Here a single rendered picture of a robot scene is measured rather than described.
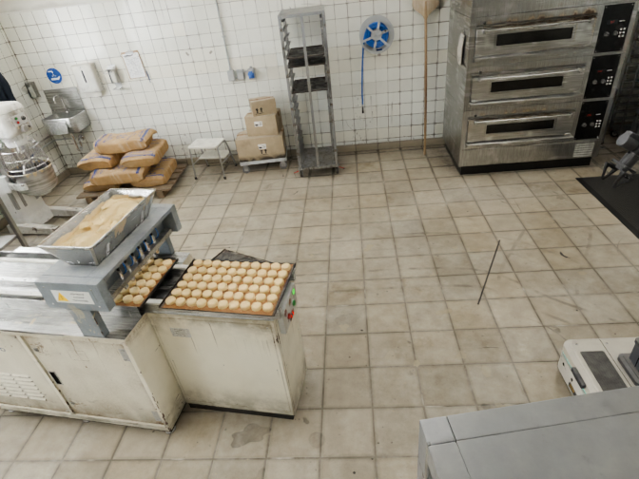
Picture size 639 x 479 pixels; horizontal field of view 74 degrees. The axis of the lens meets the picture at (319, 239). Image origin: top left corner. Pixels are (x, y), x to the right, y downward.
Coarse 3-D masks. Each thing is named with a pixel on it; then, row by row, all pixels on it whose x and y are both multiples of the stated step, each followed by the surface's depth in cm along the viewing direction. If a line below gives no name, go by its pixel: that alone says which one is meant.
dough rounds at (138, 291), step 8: (152, 264) 242; (160, 264) 239; (168, 264) 238; (144, 272) 236; (152, 272) 234; (160, 272) 233; (136, 280) 230; (144, 280) 226; (152, 280) 225; (128, 288) 222; (136, 288) 221; (144, 288) 220; (152, 288) 223; (120, 296) 217; (128, 296) 216; (136, 296) 216; (144, 296) 218; (120, 304) 214; (128, 304) 214; (136, 304) 213
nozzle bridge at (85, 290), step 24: (168, 216) 241; (168, 240) 255; (120, 264) 198; (144, 264) 221; (48, 288) 191; (72, 288) 187; (96, 288) 184; (120, 288) 203; (72, 312) 197; (96, 312) 198; (96, 336) 205
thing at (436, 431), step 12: (420, 420) 46; (432, 420) 46; (444, 420) 46; (420, 432) 46; (432, 432) 45; (444, 432) 45; (420, 444) 47; (432, 444) 44; (420, 456) 48; (420, 468) 49
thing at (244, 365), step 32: (160, 320) 218; (192, 320) 213; (224, 320) 209; (256, 320) 204; (192, 352) 228; (224, 352) 223; (256, 352) 218; (288, 352) 228; (192, 384) 245; (224, 384) 239; (256, 384) 233; (288, 384) 230; (288, 416) 250
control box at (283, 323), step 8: (288, 288) 221; (288, 296) 216; (296, 296) 229; (280, 304) 211; (288, 304) 215; (296, 304) 229; (288, 312) 216; (280, 320) 208; (288, 320) 216; (280, 328) 211
